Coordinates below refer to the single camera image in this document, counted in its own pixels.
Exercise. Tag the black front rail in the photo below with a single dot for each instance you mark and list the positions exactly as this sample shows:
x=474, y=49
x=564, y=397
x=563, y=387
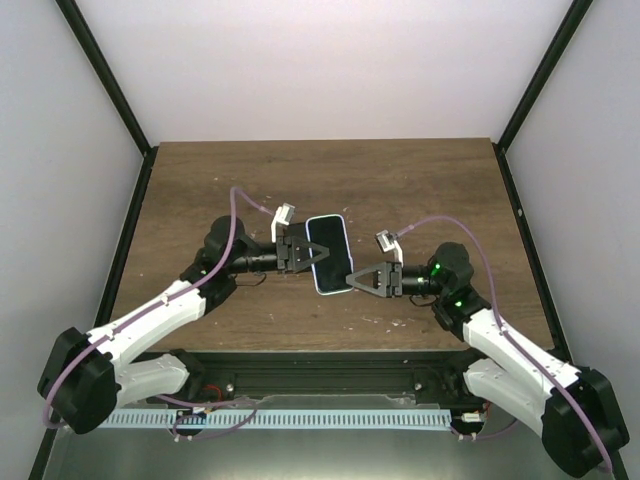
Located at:
x=426, y=376

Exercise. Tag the black frame post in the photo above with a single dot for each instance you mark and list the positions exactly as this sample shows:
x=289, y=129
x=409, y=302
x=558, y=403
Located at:
x=561, y=39
x=89, y=45

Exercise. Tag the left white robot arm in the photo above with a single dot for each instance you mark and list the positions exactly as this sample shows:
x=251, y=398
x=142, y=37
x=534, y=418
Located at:
x=88, y=375

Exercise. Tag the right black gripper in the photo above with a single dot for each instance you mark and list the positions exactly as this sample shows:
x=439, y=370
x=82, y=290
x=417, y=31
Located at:
x=380, y=289

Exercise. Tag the left black frame post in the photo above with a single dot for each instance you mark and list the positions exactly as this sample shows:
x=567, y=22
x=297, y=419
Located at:
x=89, y=45

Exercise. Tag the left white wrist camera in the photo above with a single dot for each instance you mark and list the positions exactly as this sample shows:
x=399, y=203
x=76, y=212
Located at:
x=281, y=218

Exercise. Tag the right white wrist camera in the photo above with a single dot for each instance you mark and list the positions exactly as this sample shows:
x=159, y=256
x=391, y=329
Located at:
x=388, y=243

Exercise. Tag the light blue phone case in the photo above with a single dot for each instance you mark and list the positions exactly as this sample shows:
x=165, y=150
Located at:
x=345, y=235

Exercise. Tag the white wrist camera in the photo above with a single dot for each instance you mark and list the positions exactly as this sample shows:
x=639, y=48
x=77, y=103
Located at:
x=388, y=243
x=281, y=218

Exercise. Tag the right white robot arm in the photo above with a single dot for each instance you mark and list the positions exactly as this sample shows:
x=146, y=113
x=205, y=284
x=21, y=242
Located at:
x=573, y=410

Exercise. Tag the right black frame post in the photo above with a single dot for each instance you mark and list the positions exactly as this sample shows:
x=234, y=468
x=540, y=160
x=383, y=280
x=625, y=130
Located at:
x=561, y=39

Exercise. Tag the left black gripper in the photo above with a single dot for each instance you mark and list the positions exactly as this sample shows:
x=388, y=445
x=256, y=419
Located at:
x=296, y=243

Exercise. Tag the light blue slotted strip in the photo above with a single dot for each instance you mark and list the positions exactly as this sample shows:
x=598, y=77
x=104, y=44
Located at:
x=282, y=419

